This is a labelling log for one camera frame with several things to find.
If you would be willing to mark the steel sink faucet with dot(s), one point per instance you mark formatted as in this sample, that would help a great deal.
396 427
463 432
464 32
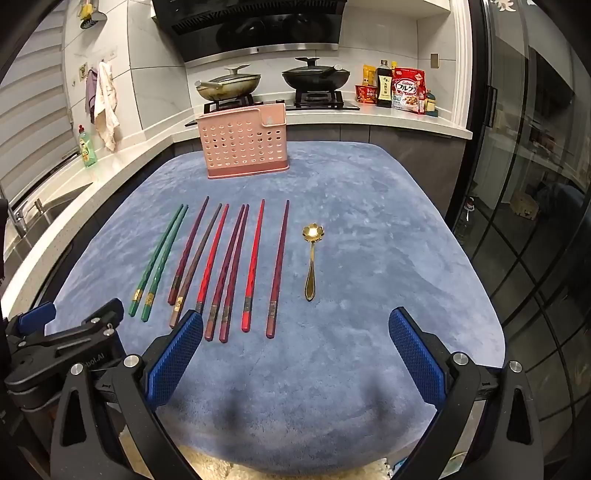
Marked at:
21 217

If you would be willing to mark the white wall socket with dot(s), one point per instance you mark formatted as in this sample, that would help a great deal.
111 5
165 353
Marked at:
111 51

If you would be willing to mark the pink perforated utensil holder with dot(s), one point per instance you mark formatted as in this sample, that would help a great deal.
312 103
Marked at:
240 147

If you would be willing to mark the glass lid with beige knob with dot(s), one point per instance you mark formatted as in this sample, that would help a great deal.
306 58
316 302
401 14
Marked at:
235 76

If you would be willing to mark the white hanging cloth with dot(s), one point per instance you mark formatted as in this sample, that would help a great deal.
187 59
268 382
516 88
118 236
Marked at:
106 101

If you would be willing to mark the black range hood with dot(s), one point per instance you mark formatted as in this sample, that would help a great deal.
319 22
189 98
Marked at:
254 23

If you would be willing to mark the gold flower-shaped spoon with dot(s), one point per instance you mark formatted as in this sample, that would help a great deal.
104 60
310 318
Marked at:
311 277

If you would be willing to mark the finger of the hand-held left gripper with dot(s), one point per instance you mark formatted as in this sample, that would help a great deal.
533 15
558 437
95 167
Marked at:
92 323
39 316

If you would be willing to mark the hanging kitchen strainer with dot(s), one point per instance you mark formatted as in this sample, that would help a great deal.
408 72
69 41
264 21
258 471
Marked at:
92 16

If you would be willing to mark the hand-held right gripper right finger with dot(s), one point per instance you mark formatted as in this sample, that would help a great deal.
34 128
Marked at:
415 360

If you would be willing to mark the black framed glass door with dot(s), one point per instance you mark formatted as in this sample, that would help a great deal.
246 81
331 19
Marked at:
531 138

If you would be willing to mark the purple hanging cloth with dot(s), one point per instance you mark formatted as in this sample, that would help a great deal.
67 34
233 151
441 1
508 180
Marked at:
91 92

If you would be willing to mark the yellow snack packet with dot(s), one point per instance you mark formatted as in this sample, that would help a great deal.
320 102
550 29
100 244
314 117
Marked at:
368 74

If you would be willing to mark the red and white cereal bag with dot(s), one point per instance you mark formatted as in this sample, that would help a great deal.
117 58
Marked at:
408 90

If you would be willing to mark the black wok pan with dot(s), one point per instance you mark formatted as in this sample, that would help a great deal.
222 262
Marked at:
314 83

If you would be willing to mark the red instant noodle cup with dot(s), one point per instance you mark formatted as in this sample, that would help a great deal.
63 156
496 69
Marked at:
364 94

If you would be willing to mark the green chopstick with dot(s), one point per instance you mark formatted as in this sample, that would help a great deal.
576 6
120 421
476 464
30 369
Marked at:
167 261
157 258

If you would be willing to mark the dark soy sauce bottle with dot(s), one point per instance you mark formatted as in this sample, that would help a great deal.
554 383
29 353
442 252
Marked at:
383 87

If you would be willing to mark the glass lid with black knob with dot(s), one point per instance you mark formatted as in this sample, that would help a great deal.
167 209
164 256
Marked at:
309 69

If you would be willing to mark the white window blinds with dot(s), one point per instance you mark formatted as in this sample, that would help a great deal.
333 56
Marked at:
32 92

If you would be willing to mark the black gas stove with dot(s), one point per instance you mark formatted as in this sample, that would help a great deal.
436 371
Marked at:
323 99

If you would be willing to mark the steel kitchen sink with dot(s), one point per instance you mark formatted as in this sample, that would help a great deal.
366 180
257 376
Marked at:
55 207

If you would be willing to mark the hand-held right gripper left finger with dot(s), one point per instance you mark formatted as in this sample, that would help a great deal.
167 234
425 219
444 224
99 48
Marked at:
178 355

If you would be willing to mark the blue plush mat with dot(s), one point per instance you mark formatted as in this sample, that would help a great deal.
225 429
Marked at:
346 207

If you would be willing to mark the bright red chopstick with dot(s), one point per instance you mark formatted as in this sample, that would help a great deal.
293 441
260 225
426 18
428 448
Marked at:
212 261
254 267

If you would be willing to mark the brown wall socket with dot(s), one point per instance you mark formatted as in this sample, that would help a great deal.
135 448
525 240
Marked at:
434 60

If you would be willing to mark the beige wok pan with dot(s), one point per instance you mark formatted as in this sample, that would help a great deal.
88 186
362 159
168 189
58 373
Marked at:
226 92

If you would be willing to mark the dark red chopstick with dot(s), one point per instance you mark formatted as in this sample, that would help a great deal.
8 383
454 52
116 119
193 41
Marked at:
278 272
225 272
235 274

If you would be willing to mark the green dish soap bottle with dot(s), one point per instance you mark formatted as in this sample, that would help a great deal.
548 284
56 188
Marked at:
87 147

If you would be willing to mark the brown chopstick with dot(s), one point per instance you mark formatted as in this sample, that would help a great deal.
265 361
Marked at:
198 263

